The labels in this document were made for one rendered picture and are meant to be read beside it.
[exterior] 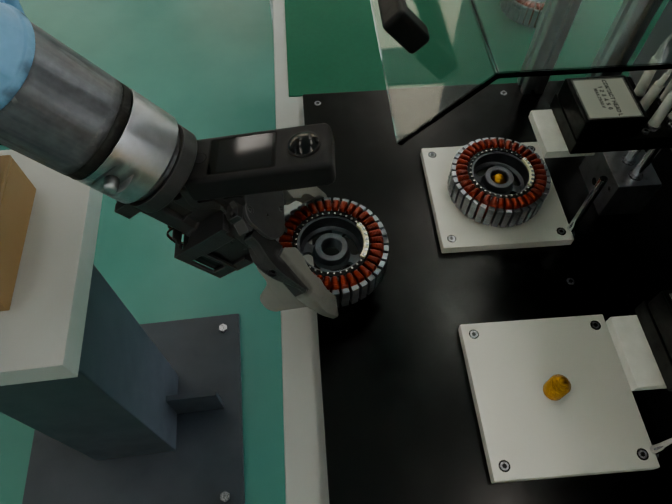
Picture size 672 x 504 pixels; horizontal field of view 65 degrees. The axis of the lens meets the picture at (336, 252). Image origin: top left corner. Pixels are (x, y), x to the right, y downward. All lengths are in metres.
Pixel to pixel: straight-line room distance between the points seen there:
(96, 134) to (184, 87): 1.66
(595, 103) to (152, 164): 0.42
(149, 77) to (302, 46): 1.27
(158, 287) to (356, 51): 0.91
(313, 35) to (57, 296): 0.54
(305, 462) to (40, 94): 0.38
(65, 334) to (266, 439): 0.76
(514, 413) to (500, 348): 0.06
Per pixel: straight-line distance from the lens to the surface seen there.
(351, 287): 0.49
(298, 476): 0.54
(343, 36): 0.90
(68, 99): 0.37
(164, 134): 0.40
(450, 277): 0.60
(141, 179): 0.39
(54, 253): 0.71
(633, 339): 0.50
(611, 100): 0.60
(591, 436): 0.56
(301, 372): 0.57
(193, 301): 1.48
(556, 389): 0.54
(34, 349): 0.66
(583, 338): 0.60
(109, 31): 2.37
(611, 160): 0.69
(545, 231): 0.65
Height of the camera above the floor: 1.28
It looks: 58 degrees down
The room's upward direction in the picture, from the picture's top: straight up
